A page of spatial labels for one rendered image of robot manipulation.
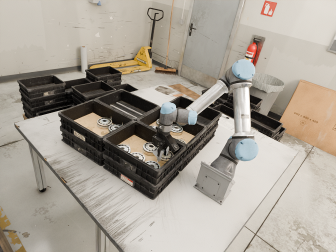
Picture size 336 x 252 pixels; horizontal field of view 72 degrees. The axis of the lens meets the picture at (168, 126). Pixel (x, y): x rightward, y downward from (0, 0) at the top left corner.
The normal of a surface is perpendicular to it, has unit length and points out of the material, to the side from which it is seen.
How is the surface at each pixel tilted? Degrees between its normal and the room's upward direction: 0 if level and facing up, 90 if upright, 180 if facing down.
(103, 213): 0
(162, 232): 0
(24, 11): 90
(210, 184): 90
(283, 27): 90
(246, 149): 61
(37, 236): 0
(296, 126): 73
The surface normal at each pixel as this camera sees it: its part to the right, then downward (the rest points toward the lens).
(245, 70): 0.07, -0.20
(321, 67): -0.67, 0.30
